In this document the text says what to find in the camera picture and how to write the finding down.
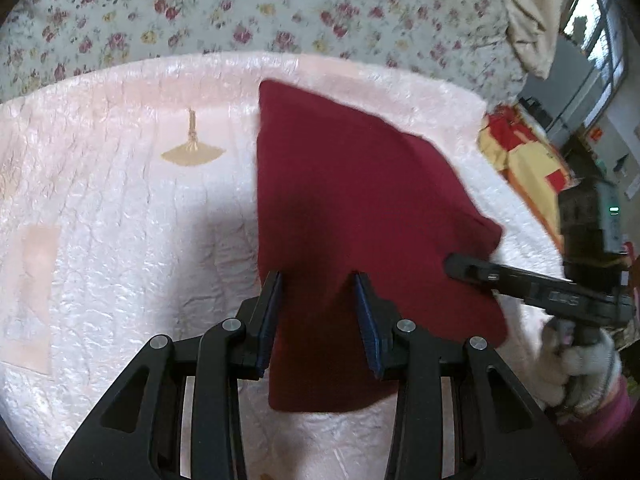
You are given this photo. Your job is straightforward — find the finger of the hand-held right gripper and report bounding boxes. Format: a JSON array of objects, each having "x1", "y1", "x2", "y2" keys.
[{"x1": 444, "y1": 252, "x2": 635, "y2": 327}]

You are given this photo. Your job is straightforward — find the person's right forearm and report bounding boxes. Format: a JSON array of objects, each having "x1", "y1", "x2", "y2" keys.
[{"x1": 552, "y1": 377, "x2": 640, "y2": 466}]

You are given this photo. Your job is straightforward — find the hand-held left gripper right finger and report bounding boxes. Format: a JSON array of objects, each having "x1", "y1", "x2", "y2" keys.
[{"x1": 352, "y1": 272, "x2": 583, "y2": 480}]

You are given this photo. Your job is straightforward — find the window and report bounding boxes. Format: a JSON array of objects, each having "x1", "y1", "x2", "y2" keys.
[{"x1": 562, "y1": 0, "x2": 630, "y2": 93}]

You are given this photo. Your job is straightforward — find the yellow orange printed blanket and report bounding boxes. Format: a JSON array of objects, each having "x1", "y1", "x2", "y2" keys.
[{"x1": 477, "y1": 105, "x2": 573, "y2": 241}]

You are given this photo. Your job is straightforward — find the pink quilted bedspread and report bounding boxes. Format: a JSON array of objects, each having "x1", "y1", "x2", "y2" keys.
[{"x1": 0, "y1": 51, "x2": 571, "y2": 480}]

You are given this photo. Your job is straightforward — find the floral quilt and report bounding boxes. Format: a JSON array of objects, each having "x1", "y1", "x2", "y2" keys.
[{"x1": 0, "y1": 0, "x2": 531, "y2": 106}]

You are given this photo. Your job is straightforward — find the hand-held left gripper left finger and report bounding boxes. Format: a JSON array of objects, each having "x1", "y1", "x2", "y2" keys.
[{"x1": 51, "y1": 270, "x2": 285, "y2": 480}]

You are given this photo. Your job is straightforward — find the person's right hand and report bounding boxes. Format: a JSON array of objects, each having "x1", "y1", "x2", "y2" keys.
[{"x1": 536, "y1": 319, "x2": 624, "y2": 417}]

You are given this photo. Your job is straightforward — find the cream cloth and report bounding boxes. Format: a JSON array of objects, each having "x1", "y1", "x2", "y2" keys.
[{"x1": 477, "y1": 0, "x2": 573, "y2": 80}]

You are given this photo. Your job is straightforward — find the dark red garment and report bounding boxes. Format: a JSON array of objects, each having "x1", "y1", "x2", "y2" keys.
[{"x1": 255, "y1": 80, "x2": 511, "y2": 413}]

